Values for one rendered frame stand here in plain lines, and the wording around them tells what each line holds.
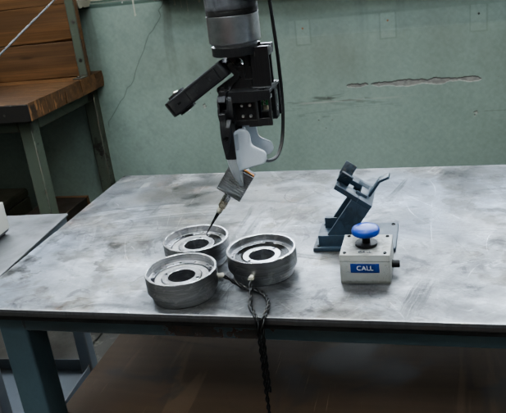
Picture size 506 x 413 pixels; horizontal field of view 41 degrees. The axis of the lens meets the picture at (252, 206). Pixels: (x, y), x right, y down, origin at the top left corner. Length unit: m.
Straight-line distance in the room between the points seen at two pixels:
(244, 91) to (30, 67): 1.94
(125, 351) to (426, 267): 0.64
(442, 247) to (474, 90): 1.53
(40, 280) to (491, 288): 0.69
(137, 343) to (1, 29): 1.77
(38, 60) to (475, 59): 1.64
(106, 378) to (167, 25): 1.68
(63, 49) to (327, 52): 1.01
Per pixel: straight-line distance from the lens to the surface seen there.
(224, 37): 0.97
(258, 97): 0.98
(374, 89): 2.56
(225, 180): 1.05
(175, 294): 0.95
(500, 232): 1.13
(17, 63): 2.89
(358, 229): 0.96
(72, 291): 1.08
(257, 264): 0.97
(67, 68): 2.78
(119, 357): 1.37
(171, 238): 1.11
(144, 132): 2.83
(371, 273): 0.96
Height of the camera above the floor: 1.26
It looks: 21 degrees down
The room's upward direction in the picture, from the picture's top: 7 degrees counter-clockwise
